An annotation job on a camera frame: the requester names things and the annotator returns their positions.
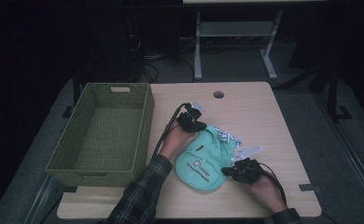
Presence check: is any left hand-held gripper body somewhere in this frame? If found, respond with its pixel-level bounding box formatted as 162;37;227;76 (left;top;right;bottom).
175;100;207;129

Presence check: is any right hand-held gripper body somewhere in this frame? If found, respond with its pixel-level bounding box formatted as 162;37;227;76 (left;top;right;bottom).
231;145;263;185

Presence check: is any mint green striped child's garment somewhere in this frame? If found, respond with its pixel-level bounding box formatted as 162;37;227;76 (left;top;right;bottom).
174;125;244;192

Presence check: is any person's left hand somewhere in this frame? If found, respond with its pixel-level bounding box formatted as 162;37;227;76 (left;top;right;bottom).
158;122;199;163

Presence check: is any person's right hand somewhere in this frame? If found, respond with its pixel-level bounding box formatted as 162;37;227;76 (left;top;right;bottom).
247;174;288;215

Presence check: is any grey tape strip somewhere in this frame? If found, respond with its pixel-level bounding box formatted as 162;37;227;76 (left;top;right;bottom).
298;183;323;192

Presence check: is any green woven basket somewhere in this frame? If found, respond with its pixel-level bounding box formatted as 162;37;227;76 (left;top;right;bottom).
45;82;156;189

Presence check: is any white metal stand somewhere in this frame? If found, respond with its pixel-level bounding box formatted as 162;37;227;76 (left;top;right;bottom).
193;9;284;81

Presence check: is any black metal stand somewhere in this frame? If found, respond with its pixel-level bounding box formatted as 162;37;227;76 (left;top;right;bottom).
324;69;354;122

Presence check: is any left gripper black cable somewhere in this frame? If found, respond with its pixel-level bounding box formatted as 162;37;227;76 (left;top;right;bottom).
151;102;191;158

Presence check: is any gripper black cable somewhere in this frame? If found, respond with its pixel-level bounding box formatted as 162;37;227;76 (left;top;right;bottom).
256;161;288;205
151;102;191;158

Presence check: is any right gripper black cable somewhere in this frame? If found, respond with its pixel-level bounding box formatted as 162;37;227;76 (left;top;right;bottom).
256;161;288;205

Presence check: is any bundle of black floor cables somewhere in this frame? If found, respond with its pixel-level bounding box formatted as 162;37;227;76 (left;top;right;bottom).
125;32;197;84

